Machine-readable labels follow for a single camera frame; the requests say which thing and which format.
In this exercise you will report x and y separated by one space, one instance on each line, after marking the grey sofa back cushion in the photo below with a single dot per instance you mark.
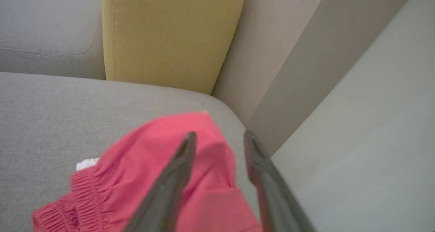
44 28

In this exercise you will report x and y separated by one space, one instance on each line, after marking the yellow sofa back cushion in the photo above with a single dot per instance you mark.
170 35

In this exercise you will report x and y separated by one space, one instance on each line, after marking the red mesh shorts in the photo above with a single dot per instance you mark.
136 171

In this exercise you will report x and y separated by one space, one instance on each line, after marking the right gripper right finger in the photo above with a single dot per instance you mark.
275 198

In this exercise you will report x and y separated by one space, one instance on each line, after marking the grey sofa seat cushion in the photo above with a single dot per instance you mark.
51 123

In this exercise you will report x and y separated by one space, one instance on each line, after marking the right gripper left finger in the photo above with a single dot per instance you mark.
166 198

